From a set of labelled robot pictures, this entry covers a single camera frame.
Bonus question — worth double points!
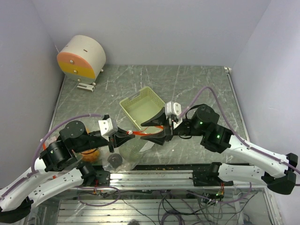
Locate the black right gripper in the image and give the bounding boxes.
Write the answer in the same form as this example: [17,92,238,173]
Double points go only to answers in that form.
[140,107,205,144]

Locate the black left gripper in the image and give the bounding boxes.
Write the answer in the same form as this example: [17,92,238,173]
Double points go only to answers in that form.
[73,125,135,152]

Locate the green netted toy melon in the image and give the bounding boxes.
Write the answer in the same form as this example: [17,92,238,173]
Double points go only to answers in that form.
[119,139,144,162]

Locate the spare clear zip bag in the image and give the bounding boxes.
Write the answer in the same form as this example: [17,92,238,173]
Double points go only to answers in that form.
[102,126,163,173]

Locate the dark toy plum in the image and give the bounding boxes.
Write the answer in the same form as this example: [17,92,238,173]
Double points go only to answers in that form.
[107,153,123,169]

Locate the orange toy pineapple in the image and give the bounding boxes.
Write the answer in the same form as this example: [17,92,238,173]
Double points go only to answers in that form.
[82,127,101,163]

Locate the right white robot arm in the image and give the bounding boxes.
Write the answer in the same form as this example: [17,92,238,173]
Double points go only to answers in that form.
[141,103,298,195]

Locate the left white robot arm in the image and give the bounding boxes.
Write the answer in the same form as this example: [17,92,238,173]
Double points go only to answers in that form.
[0,115,135,224]

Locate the pale green plastic basket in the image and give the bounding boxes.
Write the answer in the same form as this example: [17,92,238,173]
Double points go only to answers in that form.
[120,86,165,130]

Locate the beige drum orange yellow face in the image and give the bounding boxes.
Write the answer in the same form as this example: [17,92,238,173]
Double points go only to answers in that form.
[57,35,106,85]

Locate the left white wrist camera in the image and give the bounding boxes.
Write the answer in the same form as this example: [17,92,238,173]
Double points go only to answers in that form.
[98,114,118,136]

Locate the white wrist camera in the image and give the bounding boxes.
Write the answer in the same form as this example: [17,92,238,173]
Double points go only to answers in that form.
[165,101,182,124]
[98,114,118,136]

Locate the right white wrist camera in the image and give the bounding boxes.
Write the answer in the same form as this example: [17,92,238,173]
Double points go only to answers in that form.
[165,101,182,124]

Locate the aluminium rail frame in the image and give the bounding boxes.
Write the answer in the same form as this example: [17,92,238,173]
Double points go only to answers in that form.
[44,164,272,188]

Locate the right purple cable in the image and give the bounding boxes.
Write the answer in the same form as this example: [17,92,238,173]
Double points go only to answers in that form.
[179,86,300,175]

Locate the purple cable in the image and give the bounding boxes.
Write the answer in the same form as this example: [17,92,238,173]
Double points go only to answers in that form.
[0,112,106,197]
[179,86,300,175]

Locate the small white bracket block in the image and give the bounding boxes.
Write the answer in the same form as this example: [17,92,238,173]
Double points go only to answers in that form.
[77,82,95,92]

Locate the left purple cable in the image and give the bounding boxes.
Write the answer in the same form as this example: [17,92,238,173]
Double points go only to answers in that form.
[0,112,106,197]

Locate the loose cables under table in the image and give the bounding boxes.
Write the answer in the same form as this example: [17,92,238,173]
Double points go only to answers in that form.
[75,182,258,225]

